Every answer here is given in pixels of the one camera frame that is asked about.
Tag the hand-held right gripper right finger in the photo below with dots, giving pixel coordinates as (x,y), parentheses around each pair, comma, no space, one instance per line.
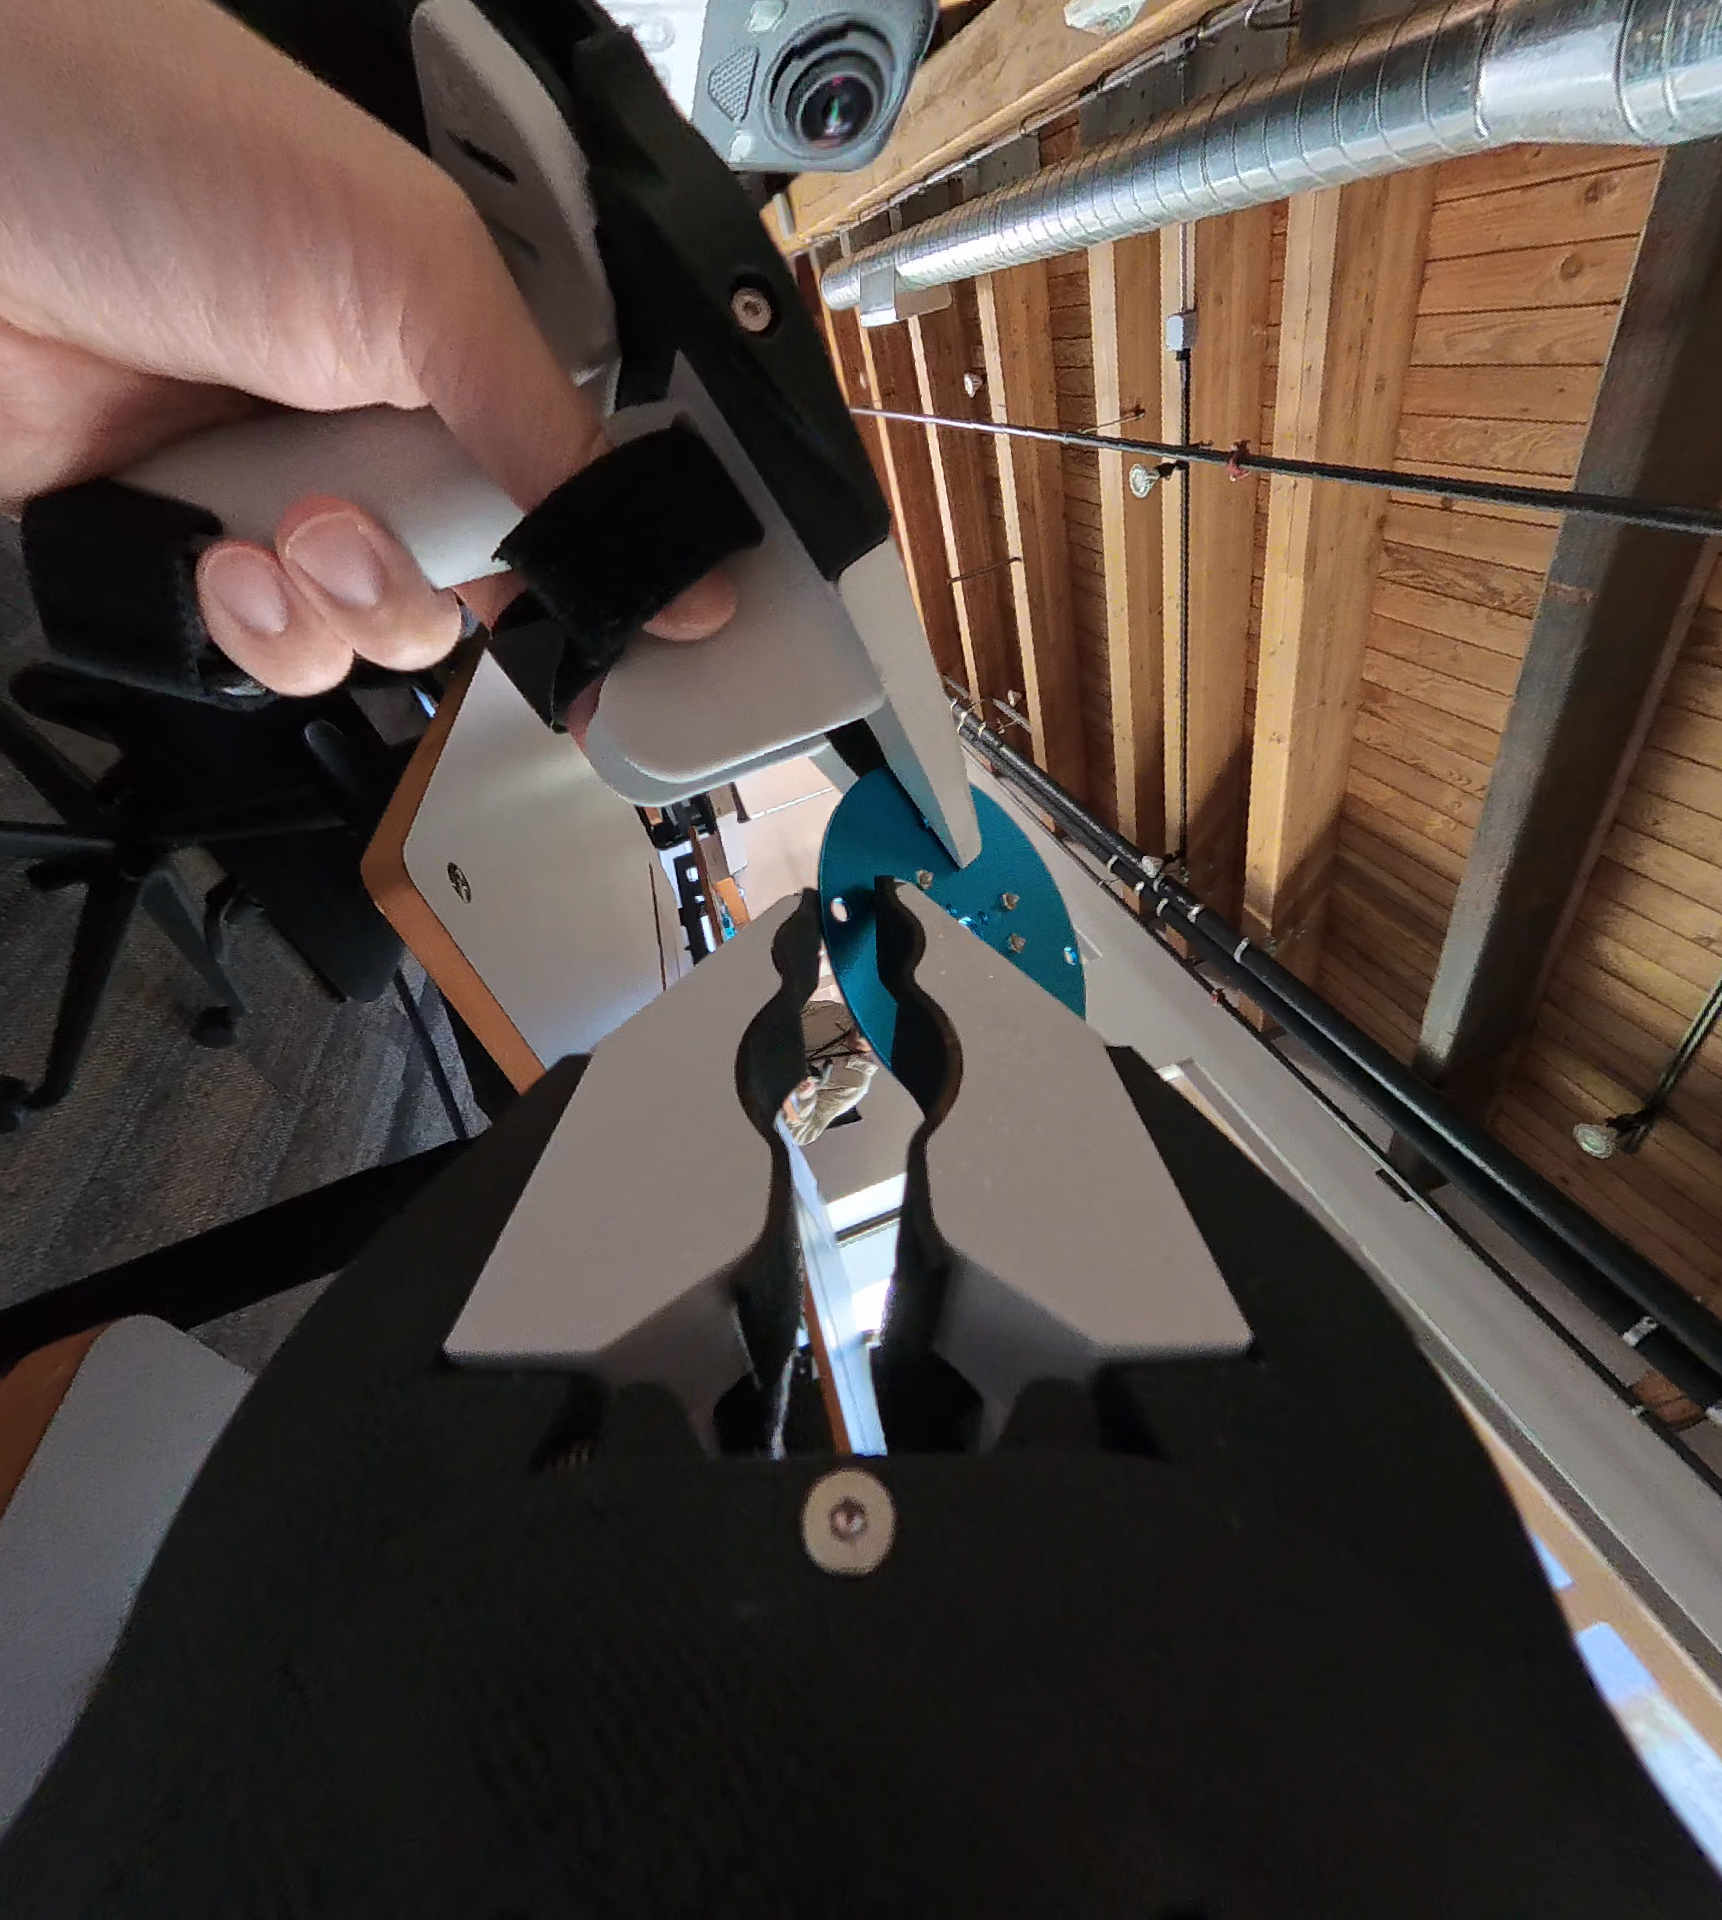
(1071,1200)

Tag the black ceiling pipes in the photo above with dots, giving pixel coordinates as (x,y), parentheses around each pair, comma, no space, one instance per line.
(1400,1089)

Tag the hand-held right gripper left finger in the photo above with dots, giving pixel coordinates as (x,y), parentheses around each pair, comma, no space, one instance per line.
(620,1200)

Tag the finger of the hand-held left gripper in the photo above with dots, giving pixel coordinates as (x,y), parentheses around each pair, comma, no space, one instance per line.
(921,720)

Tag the blue round metal plate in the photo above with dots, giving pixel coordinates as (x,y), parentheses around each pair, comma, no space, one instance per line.
(1041,914)

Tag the person's left hand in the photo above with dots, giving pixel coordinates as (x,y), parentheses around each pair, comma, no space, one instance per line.
(170,225)

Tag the silver ventilation duct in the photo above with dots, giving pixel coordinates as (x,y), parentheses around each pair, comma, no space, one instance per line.
(1250,150)

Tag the black office chair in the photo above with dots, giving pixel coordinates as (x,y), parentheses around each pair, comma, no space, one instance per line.
(126,854)

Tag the ceiling spot lamp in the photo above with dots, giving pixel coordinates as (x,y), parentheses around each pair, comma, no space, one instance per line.
(1596,1136)
(1155,481)

